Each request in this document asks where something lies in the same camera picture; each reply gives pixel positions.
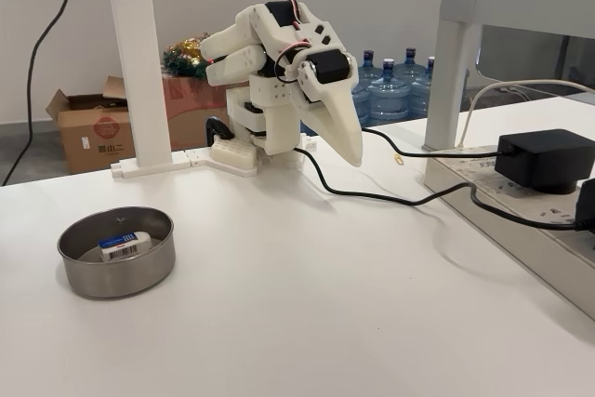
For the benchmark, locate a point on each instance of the white desk shelf riser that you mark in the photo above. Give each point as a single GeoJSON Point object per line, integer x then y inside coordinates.
{"type": "Point", "coordinates": [453, 67]}

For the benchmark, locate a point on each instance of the black table clamp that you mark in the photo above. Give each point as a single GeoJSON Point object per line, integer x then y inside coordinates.
{"type": "Point", "coordinates": [216, 125]}

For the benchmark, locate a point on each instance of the white stand post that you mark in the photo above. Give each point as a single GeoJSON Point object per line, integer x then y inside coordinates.
{"type": "Point", "coordinates": [135, 67]}

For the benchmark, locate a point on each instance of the gold and green tinsel decoration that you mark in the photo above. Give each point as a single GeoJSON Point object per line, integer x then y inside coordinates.
{"type": "Point", "coordinates": [183, 60]}

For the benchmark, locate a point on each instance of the round metal bowl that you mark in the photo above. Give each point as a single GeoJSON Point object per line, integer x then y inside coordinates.
{"type": "Point", "coordinates": [116, 278]}

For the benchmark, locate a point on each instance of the yellow rubber band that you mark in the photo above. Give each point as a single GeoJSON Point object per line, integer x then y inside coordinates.
{"type": "Point", "coordinates": [400, 161]}

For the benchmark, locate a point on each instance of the white power strip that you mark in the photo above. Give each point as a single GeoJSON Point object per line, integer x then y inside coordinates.
{"type": "Point", "coordinates": [511, 202]}

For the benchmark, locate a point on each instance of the small white and blue box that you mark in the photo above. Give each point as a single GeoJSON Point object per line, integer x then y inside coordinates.
{"type": "Point", "coordinates": [125, 246]}

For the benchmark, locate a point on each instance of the white perforated mount block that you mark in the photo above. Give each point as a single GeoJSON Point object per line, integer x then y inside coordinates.
{"type": "Point", "coordinates": [232, 153]}

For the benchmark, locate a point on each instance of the black power adapter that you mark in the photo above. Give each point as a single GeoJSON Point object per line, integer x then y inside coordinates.
{"type": "Point", "coordinates": [539, 155]}

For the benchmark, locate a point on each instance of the black plug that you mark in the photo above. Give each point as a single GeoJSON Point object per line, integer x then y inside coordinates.
{"type": "Point", "coordinates": [586, 206]}

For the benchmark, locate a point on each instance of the red cardboard box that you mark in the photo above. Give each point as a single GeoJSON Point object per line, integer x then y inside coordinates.
{"type": "Point", "coordinates": [186, 109]}

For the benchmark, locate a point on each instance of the open brown cardboard box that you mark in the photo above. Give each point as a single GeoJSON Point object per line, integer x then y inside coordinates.
{"type": "Point", "coordinates": [88, 136]}

